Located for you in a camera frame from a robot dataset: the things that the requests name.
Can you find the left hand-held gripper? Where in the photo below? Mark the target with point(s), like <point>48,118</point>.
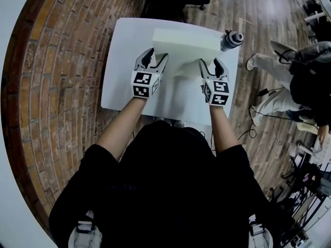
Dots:
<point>141,83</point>

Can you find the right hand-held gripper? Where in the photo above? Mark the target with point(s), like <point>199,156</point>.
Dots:
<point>219,92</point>

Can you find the person's right forearm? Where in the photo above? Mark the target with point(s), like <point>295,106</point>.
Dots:
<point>222,128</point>

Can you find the person's left forearm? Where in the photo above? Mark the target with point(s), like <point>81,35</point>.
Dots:
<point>121,128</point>

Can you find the white table top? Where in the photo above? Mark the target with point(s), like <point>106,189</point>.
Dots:
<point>124,48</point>

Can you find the black water bottle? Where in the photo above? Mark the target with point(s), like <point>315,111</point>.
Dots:
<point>231,40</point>

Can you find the thin wooden stick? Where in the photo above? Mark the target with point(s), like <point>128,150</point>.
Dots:
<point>244,20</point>

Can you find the long white table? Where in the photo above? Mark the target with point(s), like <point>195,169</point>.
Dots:
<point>316,10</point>

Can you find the person's black shirt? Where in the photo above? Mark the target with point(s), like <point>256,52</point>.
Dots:
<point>165,190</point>

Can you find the person's right shoe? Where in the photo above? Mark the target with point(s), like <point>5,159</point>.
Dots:
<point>259,234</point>

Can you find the person's shoe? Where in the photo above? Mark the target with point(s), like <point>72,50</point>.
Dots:
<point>259,234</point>
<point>85,232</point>

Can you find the person's left shoe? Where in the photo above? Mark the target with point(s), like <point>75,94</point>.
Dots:
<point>85,232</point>

